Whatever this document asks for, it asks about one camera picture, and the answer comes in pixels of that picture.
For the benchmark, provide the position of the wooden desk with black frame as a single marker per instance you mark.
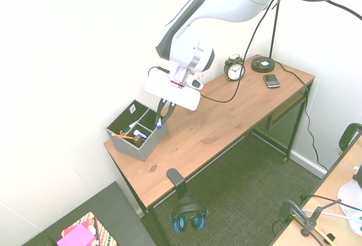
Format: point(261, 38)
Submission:
point(212, 127)

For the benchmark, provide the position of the black mesh desk panel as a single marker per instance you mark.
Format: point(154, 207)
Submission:
point(285, 124)

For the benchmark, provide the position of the white green power strip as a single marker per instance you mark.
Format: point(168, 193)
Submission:
point(357, 220)

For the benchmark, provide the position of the blue and black headphones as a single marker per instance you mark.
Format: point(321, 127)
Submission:
point(186, 209)

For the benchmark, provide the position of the black alarm clock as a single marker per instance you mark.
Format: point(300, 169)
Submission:
point(235, 70)

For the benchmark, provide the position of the black desk lamp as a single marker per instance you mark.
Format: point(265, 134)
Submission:
point(263, 65)

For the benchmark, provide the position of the dark grey low cabinet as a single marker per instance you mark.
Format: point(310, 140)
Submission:
point(118, 209)

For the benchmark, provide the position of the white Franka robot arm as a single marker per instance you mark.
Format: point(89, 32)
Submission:
point(226, 5)

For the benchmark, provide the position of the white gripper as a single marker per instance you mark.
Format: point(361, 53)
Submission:
point(169, 93)

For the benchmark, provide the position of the blue and white marker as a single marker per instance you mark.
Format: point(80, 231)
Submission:
point(159, 126)

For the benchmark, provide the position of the small brown bottle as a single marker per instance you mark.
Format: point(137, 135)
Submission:
point(137, 140)

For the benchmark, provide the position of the white rounded device base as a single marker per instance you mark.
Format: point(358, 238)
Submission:
point(349, 195)

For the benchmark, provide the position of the white marker pen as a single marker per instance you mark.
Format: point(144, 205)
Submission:
point(133, 124)

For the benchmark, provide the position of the red striped patterned box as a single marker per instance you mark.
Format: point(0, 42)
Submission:
point(103, 233)

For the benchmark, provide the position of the small red and black item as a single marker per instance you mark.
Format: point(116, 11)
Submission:
point(124, 131)

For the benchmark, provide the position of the pink box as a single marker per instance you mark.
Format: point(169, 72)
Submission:
point(76, 236)

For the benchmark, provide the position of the light wooden table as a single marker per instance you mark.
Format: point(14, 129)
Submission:
point(328, 183)

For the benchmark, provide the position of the orange pencil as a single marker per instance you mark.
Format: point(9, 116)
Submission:
point(123, 137)

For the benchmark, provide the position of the black headphone hook clamp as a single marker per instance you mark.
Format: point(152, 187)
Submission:
point(176, 178)

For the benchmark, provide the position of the grey desk organizer holder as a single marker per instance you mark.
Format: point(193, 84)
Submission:
point(147, 141)

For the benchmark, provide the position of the black mobile phone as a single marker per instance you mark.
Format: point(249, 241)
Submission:
point(271, 80)

